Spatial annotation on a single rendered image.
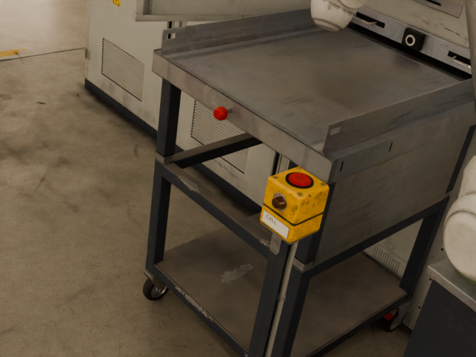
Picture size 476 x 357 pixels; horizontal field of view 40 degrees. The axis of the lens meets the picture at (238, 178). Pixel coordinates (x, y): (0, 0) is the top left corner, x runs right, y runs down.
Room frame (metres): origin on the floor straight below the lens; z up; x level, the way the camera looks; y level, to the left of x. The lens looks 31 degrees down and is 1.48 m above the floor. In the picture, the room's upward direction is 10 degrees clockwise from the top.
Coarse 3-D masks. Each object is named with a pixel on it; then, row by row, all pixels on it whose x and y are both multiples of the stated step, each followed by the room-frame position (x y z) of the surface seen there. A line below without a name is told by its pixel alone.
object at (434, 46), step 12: (360, 12) 2.04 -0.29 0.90; (372, 12) 2.01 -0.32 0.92; (360, 24) 2.03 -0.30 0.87; (384, 24) 1.98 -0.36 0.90; (396, 24) 1.95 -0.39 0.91; (408, 24) 1.93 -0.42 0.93; (396, 36) 1.94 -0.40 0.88; (432, 36) 1.86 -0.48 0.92; (432, 48) 1.85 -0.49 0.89; (444, 48) 1.83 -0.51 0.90; (456, 48) 1.81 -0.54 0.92; (444, 60) 1.82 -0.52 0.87; (468, 60) 1.78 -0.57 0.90; (468, 72) 1.77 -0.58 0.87
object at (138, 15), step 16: (144, 0) 1.84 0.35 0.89; (160, 0) 1.86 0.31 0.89; (176, 0) 1.89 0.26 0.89; (192, 0) 1.91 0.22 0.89; (208, 0) 1.93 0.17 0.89; (224, 0) 1.96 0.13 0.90; (240, 0) 1.99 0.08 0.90; (256, 0) 2.01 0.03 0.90; (272, 0) 2.04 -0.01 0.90; (288, 0) 2.07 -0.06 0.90; (304, 0) 2.09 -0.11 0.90; (144, 16) 1.81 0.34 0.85; (160, 16) 1.83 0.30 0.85; (176, 16) 1.86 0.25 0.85; (192, 16) 1.88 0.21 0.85; (208, 16) 1.91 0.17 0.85; (224, 16) 1.93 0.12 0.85; (240, 16) 1.96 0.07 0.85
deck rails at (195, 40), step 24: (216, 24) 1.69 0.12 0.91; (240, 24) 1.76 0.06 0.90; (264, 24) 1.83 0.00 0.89; (288, 24) 1.90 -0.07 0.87; (312, 24) 1.98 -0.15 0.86; (168, 48) 1.58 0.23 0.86; (192, 48) 1.64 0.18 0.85; (216, 48) 1.67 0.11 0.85; (432, 96) 1.46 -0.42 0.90; (456, 96) 1.55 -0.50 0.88; (360, 120) 1.26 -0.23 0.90; (384, 120) 1.33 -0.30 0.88; (408, 120) 1.41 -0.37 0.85; (312, 144) 1.21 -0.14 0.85; (336, 144) 1.22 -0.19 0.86
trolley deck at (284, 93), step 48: (240, 48) 1.71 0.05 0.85; (288, 48) 1.77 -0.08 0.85; (336, 48) 1.84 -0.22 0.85; (384, 48) 1.91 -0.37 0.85; (192, 96) 1.47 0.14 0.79; (240, 96) 1.40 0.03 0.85; (288, 96) 1.45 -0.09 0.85; (336, 96) 1.49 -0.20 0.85; (384, 96) 1.55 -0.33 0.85; (288, 144) 1.25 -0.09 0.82; (384, 144) 1.29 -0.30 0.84
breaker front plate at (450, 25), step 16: (368, 0) 2.04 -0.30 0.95; (384, 0) 2.00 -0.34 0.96; (400, 0) 1.97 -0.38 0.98; (416, 0) 1.93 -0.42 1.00; (448, 0) 1.86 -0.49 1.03; (400, 16) 1.96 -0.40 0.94; (416, 16) 1.92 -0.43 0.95; (432, 16) 1.89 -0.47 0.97; (448, 16) 1.85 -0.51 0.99; (464, 16) 1.82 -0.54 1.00; (432, 32) 1.88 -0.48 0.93; (448, 32) 1.84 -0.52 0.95; (464, 32) 1.81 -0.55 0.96
